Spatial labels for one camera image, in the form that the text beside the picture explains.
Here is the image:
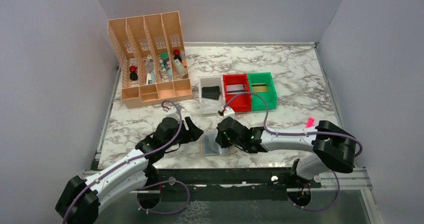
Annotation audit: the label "beige card holder wallet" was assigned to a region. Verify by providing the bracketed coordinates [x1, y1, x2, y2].
[199, 130, 237, 157]

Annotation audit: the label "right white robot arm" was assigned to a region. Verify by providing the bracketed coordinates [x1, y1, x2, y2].
[215, 117, 363, 187]

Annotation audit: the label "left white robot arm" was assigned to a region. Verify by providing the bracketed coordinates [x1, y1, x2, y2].
[55, 117, 204, 223]

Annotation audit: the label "black cards in white bin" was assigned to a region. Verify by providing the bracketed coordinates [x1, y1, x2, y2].
[201, 86, 221, 100]

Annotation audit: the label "silver card in red bin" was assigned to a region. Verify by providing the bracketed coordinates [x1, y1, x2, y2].
[226, 84, 245, 95]

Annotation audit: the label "gold card in green bin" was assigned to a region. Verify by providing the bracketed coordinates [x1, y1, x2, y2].
[251, 83, 268, 93]

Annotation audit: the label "white plastic bin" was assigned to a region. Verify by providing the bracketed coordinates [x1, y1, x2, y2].
[198, 75, 225, 115]

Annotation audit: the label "red plastic bin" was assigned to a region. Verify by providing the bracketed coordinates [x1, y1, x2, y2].
[222, 74, 252, 112]

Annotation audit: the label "green plastic bin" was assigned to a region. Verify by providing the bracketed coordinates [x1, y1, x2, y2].
[247, 72, 277, 110]

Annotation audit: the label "red capped black bottle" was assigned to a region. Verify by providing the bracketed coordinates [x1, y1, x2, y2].
[129, 65, 138, 81]

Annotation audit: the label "white box in organizer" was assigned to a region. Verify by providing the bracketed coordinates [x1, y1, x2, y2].
[172, 59, 189, 79]

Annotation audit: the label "silver items in organizer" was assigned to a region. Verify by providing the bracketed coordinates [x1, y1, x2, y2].
[143, 55, 156, 85]

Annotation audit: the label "green capped tube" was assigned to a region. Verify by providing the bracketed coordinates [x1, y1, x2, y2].
[158, 52, 172, 81]

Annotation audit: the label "red black small bottle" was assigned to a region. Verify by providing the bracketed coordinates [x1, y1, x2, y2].
[172, 49, 182, 62]

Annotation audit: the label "peach desk file organizer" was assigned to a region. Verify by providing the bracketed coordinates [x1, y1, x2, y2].
[107, 12, 193, 109]

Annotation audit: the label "pink marker pen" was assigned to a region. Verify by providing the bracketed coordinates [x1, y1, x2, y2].
[305, 117, 315, 128]

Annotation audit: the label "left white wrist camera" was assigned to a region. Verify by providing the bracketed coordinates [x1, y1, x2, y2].
[163, 104, 181, 121]

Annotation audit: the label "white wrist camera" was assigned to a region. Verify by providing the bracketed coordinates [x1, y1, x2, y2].
[163, 104, 181, 121]
[218, 106, 236, 119]

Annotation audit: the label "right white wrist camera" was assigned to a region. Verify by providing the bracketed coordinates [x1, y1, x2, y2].
[218, 106, 236, 119]

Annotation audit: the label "black metal base rail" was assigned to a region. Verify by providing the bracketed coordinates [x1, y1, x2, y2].
[135, 167, 321, 207]

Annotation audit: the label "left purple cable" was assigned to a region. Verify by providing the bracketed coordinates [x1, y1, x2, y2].
[61, 100, 192, 224]

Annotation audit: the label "purple cable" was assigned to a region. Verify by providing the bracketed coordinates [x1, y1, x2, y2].
[61, 100, 192, 224]
[218, 91, 364, 213]

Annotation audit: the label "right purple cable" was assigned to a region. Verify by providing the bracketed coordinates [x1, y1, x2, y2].
[218, 91, 364, 213]

